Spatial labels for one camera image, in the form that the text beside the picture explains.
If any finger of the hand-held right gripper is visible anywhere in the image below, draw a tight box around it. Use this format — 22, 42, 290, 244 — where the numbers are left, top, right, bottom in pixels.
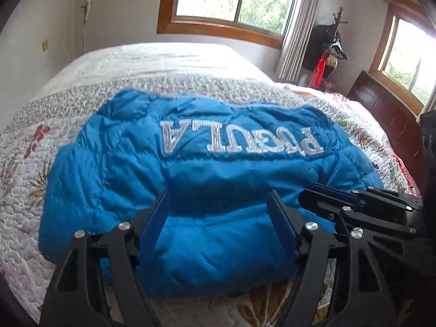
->
311, 183, 423, 212
298, 189, 430, 270

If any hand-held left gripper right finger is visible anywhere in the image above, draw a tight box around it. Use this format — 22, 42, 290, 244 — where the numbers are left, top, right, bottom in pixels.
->
266, 190, 397, 327

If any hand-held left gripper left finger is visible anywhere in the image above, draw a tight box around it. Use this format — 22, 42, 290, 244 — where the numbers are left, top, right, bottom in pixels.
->
39, 191, 171, 327

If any blue puffer jacket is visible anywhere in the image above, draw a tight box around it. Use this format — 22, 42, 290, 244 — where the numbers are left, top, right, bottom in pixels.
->
38, 89, 385, 298

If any dark wooden headboard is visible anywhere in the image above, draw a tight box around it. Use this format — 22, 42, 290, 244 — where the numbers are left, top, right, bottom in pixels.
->
347, 71, 427, 193

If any small wooden framed window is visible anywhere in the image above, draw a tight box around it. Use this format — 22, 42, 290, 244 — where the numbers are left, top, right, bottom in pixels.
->
369, 0, 436, 117

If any red hanging cloth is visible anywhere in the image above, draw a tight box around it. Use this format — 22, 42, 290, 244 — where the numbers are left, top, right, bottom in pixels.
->
310, 58, 326, 88

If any black hanging garment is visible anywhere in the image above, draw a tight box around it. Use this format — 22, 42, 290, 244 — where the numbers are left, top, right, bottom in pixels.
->
301, 25, 341, 75

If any floral quilted bedspread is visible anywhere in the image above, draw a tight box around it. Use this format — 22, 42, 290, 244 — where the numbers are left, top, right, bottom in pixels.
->
0, 43, 421, 327

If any white striped curtain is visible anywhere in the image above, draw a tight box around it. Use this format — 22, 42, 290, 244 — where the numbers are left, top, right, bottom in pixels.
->
277, 0, 324, 83

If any wooden coat rack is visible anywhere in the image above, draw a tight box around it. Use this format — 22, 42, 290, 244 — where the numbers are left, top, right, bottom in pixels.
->
332, 7, 349, 38

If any large wooden framed window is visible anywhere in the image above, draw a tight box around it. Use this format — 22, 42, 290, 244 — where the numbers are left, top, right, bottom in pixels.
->
157, 0, 309, 49

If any white wall device with cable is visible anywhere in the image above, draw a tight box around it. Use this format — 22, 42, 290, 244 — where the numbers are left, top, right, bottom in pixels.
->
80, 0, 93, 57

